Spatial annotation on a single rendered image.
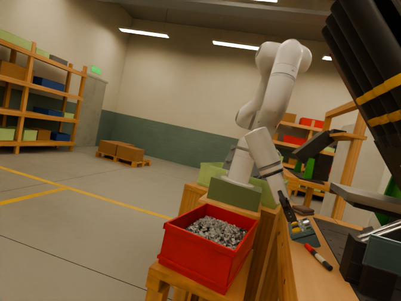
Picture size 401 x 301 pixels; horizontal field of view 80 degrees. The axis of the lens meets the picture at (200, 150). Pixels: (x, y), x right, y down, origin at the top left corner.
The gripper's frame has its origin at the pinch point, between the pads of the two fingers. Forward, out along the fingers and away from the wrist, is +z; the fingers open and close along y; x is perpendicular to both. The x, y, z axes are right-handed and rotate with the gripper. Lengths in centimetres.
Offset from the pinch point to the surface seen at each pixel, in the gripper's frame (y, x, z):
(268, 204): -80, -14, 10
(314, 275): 22.3, 0.7, 9.8
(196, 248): 27.6, -24.3, -6.1
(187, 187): -80, -64, -19
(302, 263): 17.4, -1.1, 8.6
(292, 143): -652, 54, -19
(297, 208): -39.7, 2.8, 8.3
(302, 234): 2.1, 1.3, 6.6
